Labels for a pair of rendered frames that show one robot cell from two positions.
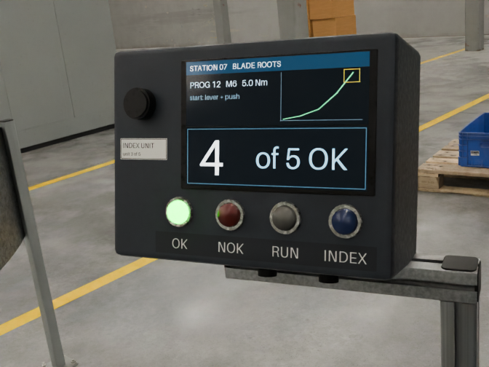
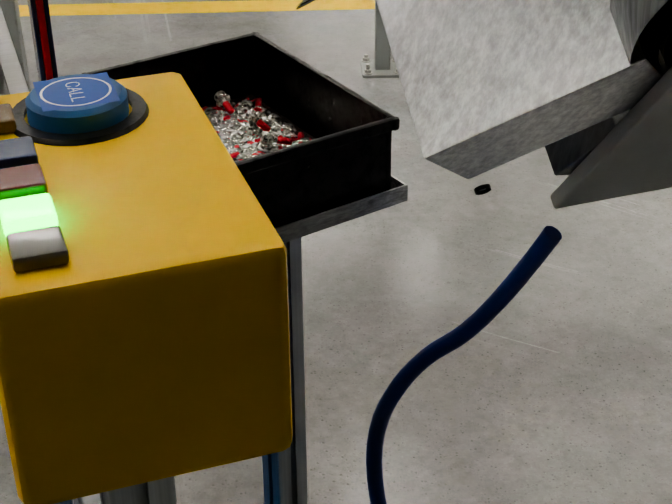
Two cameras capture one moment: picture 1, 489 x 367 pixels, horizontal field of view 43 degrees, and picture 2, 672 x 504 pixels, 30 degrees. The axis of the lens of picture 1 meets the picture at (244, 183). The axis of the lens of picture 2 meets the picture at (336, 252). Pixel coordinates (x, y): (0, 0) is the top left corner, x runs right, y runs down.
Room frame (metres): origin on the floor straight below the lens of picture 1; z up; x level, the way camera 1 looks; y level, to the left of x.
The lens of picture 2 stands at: (-0.11, -1.27, 1.28)
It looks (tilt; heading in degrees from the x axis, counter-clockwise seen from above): 31 degrees down; 45
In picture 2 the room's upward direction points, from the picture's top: straight up
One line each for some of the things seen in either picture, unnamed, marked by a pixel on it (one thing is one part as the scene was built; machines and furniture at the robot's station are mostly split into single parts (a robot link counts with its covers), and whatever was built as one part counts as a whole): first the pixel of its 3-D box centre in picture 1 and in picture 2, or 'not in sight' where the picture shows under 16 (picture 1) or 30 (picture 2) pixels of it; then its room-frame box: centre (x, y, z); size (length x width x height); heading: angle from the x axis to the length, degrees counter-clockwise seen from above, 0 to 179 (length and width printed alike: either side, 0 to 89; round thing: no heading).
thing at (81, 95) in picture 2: not in sight; (77, 107); (0.14, -0.88, 1.08); 0.04 x 0.04 x 0.02
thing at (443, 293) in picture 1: (343, 269); not in sight; (0.53, -0.08, 1.04); 0.24 x 0.03 x 0.03; 64
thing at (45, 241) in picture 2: not in sight; (37, 248); (0.07, -0.96, 1.08); 0.02 x 0.02 x 0.01; 64
